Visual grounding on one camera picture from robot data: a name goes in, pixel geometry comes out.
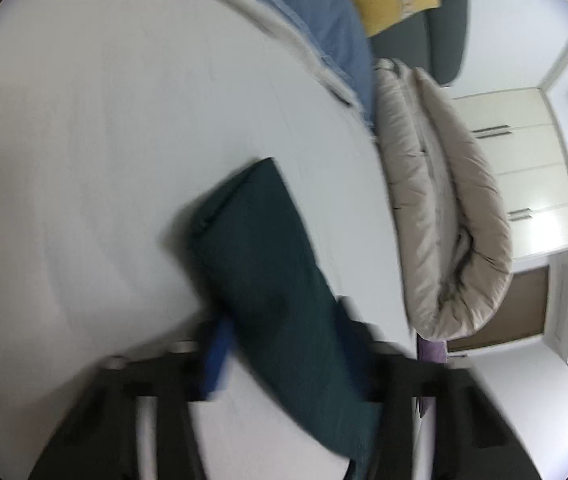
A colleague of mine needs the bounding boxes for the cream wardrobe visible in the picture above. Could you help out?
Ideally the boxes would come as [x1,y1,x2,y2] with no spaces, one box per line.
[451,87,568,262]

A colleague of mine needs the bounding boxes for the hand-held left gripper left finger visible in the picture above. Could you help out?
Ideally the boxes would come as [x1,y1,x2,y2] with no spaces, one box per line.
[28,317,237,480]

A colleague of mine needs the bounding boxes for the blue and cream quilt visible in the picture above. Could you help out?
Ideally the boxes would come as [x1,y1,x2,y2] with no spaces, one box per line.
[91,0,380,138]

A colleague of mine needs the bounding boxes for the beige folded duvet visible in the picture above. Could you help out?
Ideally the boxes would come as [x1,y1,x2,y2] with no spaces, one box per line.
[374,57,515,341]

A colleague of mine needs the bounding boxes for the white bed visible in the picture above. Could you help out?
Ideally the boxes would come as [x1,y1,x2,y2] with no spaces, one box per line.
[0,0,421,480]

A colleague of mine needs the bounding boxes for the purple cloth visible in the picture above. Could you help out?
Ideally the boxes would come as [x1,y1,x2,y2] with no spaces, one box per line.
[416,337,448,416]

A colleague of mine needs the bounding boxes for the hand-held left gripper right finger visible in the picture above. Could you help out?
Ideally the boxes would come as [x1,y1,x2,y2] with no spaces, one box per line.
[336,296,546,480]

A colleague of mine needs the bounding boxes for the dark green knit sweater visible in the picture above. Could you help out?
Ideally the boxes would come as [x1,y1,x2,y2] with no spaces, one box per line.
[171,157,385,480]

